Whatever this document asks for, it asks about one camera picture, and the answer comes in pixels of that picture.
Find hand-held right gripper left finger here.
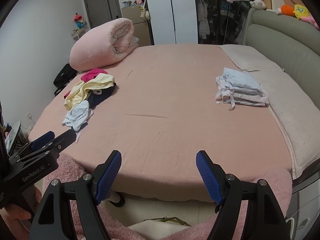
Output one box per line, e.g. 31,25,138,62
29,150,123,240

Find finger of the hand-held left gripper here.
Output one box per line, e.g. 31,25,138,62
10,131,55,159
17,129,77,162

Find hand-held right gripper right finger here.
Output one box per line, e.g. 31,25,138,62
196,150,288,240

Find light blue tie-waist garment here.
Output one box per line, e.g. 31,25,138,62
62,100,95,143

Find person's left hand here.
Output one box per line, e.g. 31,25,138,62
0,187,42,231

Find pink fluffy robe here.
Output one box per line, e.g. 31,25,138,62
32,152,293,240

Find pale yellow garment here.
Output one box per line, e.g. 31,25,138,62
64,73,117,110

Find navy striped garment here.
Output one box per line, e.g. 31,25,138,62
87,81,117,110

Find black bag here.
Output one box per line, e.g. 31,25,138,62
53,64,78,97

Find magenta garment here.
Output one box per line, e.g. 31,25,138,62
64,68,108,100

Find beige pants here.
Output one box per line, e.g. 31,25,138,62
127,216,193,240

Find bed with pink sheet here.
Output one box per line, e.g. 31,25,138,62
28,44,320,240

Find rolled pink quilt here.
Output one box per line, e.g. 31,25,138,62
69,18,135,72

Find pale blue folded garment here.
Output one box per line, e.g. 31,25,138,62
216,67,263,97

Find cream blanket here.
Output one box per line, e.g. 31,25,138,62
217,44,320,180

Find small white shelf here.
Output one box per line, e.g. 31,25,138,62
71,29,88,43

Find red plush toy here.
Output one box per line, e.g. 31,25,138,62
73,14,87,29

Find pale grey folded cloth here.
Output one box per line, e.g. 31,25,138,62
129,36,140,52

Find grey door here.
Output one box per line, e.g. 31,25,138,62
83,0,123,29

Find beige cabinet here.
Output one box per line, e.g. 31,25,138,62
121,4,152,47

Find grey-green padded headboard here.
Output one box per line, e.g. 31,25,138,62
244,7,320,105

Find glass-door wardrobe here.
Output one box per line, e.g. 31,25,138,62
193,0,253,46

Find orange carrot plush toy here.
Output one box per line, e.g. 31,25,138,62
276,4,295,15

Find pink star plush toy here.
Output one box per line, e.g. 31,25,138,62
301,14,320,29

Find yellow sponge plush toy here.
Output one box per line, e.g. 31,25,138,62
294,4,312,19

